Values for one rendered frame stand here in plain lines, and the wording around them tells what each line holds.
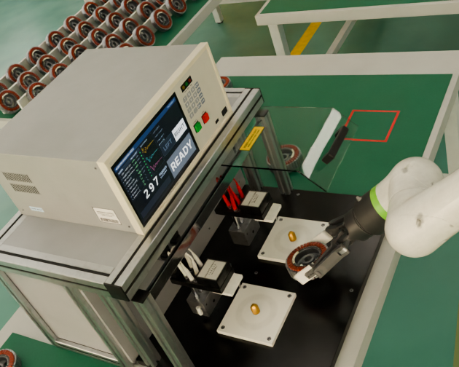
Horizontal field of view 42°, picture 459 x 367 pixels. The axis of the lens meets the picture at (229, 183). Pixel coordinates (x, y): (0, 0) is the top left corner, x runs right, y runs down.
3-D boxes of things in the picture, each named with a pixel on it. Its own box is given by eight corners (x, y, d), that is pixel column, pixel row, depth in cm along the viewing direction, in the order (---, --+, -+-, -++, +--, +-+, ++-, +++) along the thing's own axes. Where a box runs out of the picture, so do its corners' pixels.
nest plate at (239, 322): (296, 296, 147) (295, 293, 146) (272, 346, 138) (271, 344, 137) (243, 285, 155) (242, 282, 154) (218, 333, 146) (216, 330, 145)
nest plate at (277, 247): (329, 225, 162) (328, 222, 161) (310, 267, 153) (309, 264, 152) (280, 218, 170) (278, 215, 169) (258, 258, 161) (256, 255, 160)
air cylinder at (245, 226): (260, 226, 170) (255, 212, 166) (249, 246, 165) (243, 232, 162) (245, 224, 172) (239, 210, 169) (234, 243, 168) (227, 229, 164)
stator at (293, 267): (337, 248, 147) (332, 237, 146) (328, 280, 139) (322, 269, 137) (296, 253, 153) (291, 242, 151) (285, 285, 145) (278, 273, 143)
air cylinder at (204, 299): (223, 293, 155) (216, 279, 152) (209, 317, 151) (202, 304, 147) (206, 290, 158) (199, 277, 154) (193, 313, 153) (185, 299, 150)
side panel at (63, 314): (138, 360, 150) (79, 277, 131) (131, 370, 148) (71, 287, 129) (58, 336, 165) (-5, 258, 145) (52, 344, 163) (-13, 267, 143)
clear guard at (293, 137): (358, 127, 151) (355, 108, 148) (326, 191, 137) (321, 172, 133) (246, 123, 168) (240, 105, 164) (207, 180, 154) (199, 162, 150)
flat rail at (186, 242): (267, 125, 163) (264, 116, 161) (150, 308, 125) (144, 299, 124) (263, 125, 163) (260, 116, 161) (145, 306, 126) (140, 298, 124)
